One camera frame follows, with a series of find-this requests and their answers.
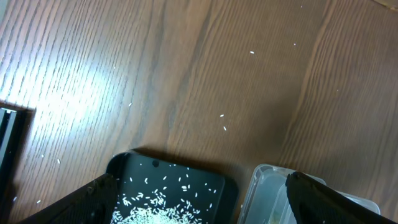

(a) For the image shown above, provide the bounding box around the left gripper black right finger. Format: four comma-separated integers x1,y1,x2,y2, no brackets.
285,171,395,224

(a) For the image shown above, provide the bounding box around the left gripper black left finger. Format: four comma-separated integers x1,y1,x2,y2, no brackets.
19,174,118,224

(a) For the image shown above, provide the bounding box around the pile of white rice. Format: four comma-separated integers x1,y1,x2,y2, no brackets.
111,174,223,223

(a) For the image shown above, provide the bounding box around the clear plastic waste bin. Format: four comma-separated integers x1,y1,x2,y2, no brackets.
238,164,381,223

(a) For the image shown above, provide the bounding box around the black waste tray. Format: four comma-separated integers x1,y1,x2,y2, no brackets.
106,152,239,223

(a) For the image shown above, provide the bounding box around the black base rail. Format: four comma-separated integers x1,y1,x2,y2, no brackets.
1,108,27,192

